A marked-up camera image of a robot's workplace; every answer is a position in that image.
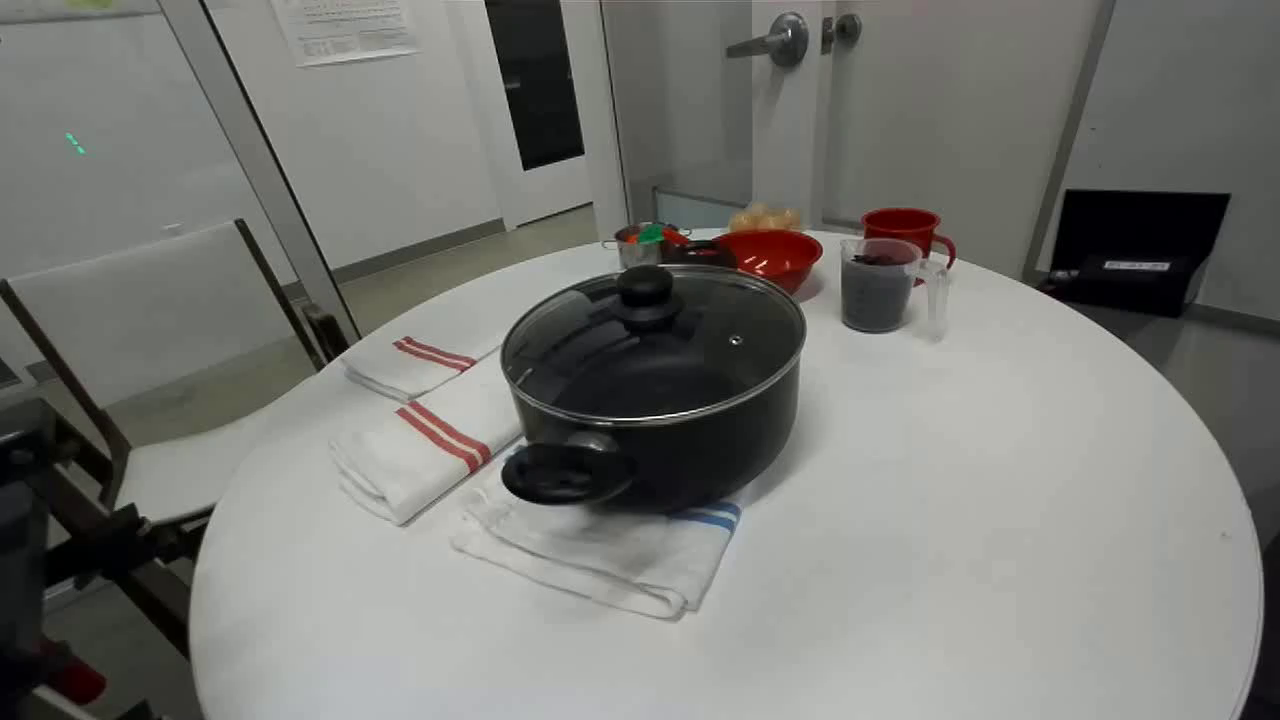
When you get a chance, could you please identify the glass lid with black knob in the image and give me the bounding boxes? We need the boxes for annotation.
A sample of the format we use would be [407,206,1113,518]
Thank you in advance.
[499,259,810,427]

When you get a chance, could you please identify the black cooking pot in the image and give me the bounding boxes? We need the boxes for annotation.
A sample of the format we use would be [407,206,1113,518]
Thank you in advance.
[497,259,810,515]

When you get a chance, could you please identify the jar with colourful items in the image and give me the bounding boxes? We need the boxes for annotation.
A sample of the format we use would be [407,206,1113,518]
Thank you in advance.
[611,216,695,272]

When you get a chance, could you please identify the red bowl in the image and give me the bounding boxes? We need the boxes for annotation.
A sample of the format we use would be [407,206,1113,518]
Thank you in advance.
[710,229,828,300]

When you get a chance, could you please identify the yellow food items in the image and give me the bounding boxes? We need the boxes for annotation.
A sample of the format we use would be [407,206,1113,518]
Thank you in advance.
[726,201,806,234]

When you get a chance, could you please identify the blue striped white towel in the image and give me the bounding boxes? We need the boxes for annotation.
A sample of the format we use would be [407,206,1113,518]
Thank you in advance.
[446,454,745,623]

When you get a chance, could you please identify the clear measuring cup dark liquid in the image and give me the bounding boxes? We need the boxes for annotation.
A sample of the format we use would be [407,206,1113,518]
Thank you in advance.
[834,234,928,337]

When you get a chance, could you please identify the small red striped white towel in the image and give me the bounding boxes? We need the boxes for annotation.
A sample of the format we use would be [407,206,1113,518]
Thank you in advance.
[338,333,480,405]

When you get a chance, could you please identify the large red striped white towel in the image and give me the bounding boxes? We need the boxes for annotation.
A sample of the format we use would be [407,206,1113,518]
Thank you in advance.
[332,361,527,527]

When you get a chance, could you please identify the red mug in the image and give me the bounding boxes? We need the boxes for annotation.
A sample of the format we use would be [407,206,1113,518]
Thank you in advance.
[860,205,959,272]

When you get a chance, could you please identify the dark door window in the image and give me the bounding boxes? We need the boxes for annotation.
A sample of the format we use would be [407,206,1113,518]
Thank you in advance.
[480,0,589,171]

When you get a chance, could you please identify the small clear plastic cup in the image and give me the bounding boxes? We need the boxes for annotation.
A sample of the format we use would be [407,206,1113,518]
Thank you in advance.
[920,248,959,345]

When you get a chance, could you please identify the silver door lock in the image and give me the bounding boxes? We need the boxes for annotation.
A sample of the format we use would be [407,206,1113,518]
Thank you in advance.
[816,10,863,56]

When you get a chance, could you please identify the black stand equipment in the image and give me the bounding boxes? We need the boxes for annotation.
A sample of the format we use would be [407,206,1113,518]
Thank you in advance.
[0,384,217,720]

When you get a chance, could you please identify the silver door handle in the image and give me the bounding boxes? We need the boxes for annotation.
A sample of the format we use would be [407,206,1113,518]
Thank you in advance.
[724,10,810,73]

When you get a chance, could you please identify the white slanted frame bar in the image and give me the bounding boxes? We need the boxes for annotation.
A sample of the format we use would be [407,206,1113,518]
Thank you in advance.
[154,0,365,350]

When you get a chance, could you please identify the white paper sheet on wall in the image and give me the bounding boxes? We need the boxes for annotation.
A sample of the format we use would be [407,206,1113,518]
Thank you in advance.
[269,0,419,73]

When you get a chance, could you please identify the white chair dark frame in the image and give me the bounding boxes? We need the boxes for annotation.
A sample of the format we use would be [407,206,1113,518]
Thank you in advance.
[0,216,332,531]

